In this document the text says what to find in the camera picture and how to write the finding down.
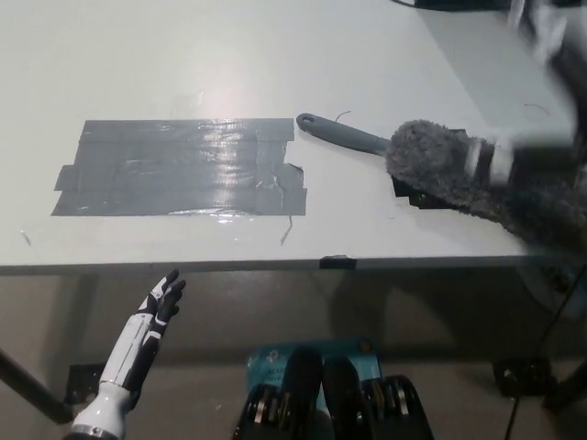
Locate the black flat device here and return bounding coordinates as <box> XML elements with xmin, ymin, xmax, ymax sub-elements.
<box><xmin>412</xmin><ymin>0</ymin><xmax>513</xmax><ymax>10</ymax></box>

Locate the black floor base plate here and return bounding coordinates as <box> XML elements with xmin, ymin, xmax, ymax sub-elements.
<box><xmin>65</xmin><ymin>361</ymin><xmax>107</xmax><ymax>405</ymax></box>
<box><xmin>492</xmin><ymin>358</ymin><xmax>559</xmax><ymax>398</ymax></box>

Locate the black metal table leg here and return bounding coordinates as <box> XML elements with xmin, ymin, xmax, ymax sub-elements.
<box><xmin>0</xmin><ymin>346</ymin><xmax>75</xmax><ymax>425</ymax></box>

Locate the black tape marked patch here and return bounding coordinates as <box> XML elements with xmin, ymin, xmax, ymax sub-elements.
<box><xmin>391</xmin><ymin>128</ymin><xmax>471</xmax><ymax>214</ymax></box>

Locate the grey fluffy duster with handle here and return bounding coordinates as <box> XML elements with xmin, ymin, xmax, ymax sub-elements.
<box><xmin>295</xmin><ymin>112</ymin><xmax>587</xmax><ymax>251</ymax></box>

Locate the grey duct tape patch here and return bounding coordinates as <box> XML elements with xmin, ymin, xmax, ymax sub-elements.
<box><xmin>50</xmin><ymin>117</ymin><xmax>308</xmax><ymax>218</ymax></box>

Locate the robot right hand white black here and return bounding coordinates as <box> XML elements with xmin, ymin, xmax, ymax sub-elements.
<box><xmin>464</xmin><ymin>103</ymin><xmax>587</xmax><ymax>189</ymax></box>

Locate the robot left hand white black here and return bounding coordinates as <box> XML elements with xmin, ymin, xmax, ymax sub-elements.
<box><xmin>97</xmin><ymin>269</ymin><xmax>187</xmax><ymax>399</ymax></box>

